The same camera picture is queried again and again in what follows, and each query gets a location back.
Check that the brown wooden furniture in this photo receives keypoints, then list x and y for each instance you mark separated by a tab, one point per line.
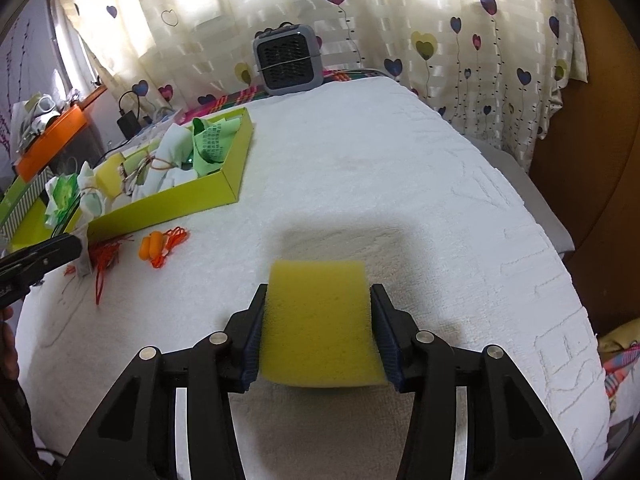
590	160

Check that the white cloth bundle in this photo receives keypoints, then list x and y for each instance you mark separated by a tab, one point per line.
167	180
92	200

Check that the yellow-green striped box lid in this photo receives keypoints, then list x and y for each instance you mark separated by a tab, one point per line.
27	220

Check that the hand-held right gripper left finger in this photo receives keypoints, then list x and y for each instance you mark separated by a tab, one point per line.
250	355

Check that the grey mattress pad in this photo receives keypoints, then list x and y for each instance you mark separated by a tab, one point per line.
540	210

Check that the heart print curtain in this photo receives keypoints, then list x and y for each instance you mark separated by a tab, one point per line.
400	10

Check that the clear plastic box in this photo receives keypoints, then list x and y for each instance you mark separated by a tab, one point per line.
160	122

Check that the window frame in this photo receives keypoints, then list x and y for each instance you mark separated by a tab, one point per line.
70	50

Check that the green towel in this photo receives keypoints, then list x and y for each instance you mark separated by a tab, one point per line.
137	165

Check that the orange storage box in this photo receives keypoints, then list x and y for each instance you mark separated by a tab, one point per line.
50	140

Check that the clear plastic package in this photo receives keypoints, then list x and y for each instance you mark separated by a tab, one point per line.
40	110

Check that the black power adapter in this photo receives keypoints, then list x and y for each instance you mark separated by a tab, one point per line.
129	124

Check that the colourful printed pillow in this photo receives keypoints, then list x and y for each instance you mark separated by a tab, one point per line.
620	360

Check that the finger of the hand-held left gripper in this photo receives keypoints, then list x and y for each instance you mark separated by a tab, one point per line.
45	261

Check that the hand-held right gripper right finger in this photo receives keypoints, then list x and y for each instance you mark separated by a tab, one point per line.
395	360

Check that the small green yellow sponge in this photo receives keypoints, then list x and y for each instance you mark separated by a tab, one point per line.
109	177

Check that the white textured table cover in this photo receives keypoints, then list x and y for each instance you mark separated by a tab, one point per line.
400	210

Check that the yellow-green cardboard box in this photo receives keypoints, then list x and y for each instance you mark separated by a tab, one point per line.
165	205

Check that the white sock bundle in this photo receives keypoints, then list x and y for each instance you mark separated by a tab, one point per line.
172	142

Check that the grey portable heater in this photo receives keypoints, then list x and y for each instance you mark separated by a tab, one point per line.
287	60

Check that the large green yellow sponge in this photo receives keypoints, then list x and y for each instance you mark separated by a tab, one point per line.
320	325

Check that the green printed cloth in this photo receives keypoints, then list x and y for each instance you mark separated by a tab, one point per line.
210	145

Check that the green white plastic bag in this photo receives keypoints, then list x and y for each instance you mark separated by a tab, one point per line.
62	195

